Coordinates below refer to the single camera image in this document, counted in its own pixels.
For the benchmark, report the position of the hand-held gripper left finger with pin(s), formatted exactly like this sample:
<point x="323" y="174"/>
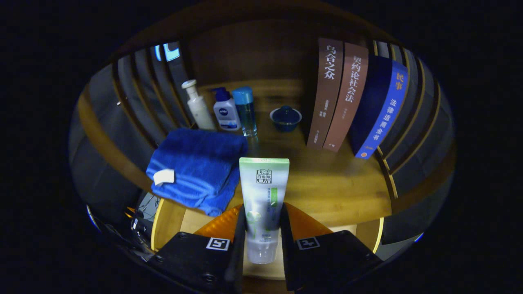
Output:
<point x="192" y="261"/>

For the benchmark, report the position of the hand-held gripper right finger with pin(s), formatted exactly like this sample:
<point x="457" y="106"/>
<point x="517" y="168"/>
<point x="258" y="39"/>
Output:
<point x="327" y="261"/>

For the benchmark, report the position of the white tube with green print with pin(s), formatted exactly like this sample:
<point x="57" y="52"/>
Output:
<point x="263" y="192"/>

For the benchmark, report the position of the wooden countertop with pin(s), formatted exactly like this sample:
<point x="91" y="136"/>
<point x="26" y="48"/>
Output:
<point x="327" y="183"/>

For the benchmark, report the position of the wooden cabinet with slatted shelf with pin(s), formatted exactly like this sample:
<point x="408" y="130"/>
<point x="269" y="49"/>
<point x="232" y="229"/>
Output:
<point x="253" y="49"/>

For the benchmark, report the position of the folded blue towel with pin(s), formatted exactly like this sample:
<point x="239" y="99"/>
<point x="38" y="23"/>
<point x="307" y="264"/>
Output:
<point x="196" y="163"/>

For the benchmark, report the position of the blue lidded teacup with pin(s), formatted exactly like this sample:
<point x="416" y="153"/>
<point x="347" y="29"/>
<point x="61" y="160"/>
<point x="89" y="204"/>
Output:
<point x="286" y="119"/>

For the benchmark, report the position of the white bottle with blue cap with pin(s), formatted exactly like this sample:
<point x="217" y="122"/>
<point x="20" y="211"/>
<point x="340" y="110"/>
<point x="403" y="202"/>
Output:
<point x="226" y="114"/>

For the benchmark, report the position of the white pump bottle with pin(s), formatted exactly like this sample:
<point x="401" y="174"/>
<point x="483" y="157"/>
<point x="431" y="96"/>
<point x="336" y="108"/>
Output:
<point x="199" y="108"/>

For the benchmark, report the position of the teal transparent bottle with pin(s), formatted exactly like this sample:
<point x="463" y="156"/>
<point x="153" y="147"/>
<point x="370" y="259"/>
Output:
<point x="246" y="114"/>

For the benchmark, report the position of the blue book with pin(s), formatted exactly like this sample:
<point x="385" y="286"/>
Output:
<point x="384" y="110"/>

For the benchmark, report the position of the reddish brown book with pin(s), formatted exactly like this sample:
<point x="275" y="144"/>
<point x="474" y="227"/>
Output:
<point x="347" y="98"/>

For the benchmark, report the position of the dark brown book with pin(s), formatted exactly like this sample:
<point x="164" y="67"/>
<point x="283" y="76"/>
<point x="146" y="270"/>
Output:
<point x="326" y="94"/>

